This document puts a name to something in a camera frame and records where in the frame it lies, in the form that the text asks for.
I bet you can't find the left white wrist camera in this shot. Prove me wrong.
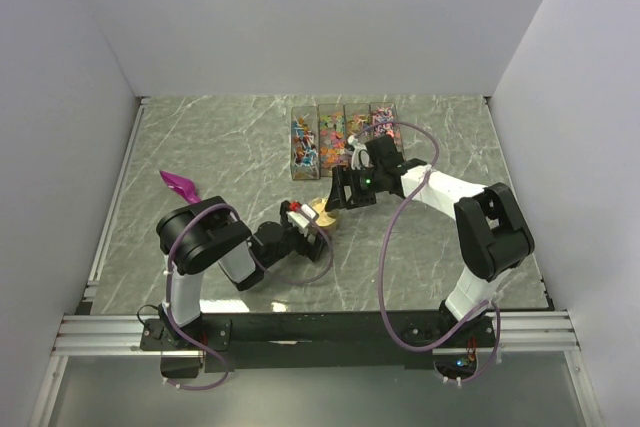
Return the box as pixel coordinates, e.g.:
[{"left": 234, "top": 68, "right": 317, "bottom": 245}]
[{"left": 287, "top": 204, "right": 319, "bottom": 235}]

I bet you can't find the white gold jar lid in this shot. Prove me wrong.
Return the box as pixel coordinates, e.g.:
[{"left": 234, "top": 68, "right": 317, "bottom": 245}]
[{"left": 310, "top": 198, "right": 340, "bottom": 227}]

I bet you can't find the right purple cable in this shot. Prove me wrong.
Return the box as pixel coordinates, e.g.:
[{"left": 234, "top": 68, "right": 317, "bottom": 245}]
[{"left": 347, "top": 119, "right": 501, "bottom": 388}]

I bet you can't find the black base beam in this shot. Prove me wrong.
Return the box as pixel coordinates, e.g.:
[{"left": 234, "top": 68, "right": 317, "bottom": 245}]
[{"left": 139, "top": 309, "right": 501, "bottom": 374}]

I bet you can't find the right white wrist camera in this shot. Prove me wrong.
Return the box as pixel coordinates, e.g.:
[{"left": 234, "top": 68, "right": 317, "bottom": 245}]
[{"left": 347, "top": 136, "right": 370, "bottom": 170}]

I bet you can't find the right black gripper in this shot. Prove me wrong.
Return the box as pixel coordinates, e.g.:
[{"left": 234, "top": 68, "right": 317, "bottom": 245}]
[{"left": 325, "top": 164, "right": 385, "bottom": 212}]

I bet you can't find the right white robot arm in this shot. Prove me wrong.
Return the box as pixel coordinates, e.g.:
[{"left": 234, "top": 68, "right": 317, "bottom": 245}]
[{"left": 325, "top": 135, "right": 535, "bottom": 346}]

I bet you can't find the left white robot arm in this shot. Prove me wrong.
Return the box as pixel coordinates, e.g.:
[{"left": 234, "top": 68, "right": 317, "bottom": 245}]
[{"left": 156, "top": 196, "right": 333, "bottom": 349}]

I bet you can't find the clear compartment candy box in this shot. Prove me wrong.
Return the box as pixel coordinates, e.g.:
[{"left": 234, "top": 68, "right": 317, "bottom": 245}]
[{"left": 290, "top": 102, "right": 403, "bottom": 181}]

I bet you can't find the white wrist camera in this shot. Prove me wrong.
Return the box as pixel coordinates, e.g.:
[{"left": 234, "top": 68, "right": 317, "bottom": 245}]
[
  {"left": 347, "top": 136, "right": 370, "bottom": 170},
  {"left": 287, "top": 204, "right": 319, "bottom": 235}
]

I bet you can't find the clear plastic jar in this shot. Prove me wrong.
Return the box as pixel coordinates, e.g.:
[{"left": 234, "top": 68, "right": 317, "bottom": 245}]
[{"left": 320, "top": 222, "right": 339, "bottom": 237}]

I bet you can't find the magenta plastic scoop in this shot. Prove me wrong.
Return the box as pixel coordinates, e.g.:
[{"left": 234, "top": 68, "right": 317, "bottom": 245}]
[{"left": 159, "top": 170, "right": 201, "bottom": 204}]

